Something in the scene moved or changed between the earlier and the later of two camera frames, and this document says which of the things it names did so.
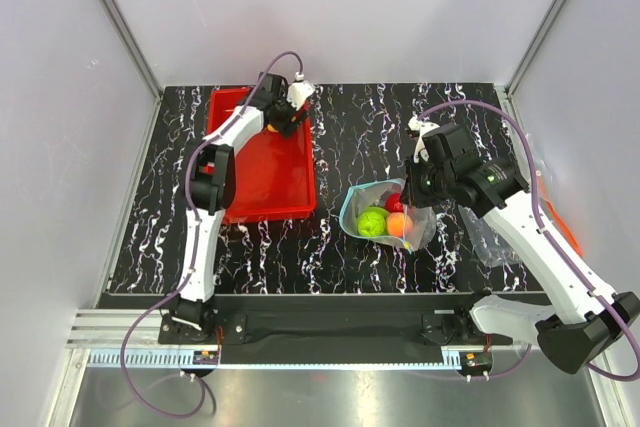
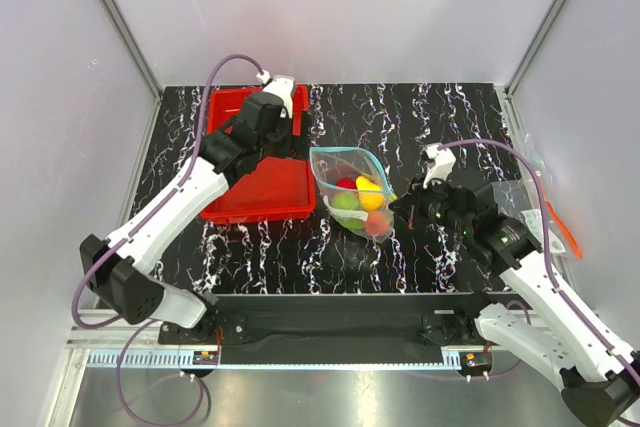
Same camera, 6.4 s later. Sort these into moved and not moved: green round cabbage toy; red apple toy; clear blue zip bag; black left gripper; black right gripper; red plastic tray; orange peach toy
Moved: clear blue zip bag; black right gripper; green round cabbage toy; red apple toy; black left gripper; orange peach toy
Not moved: red plastic tray
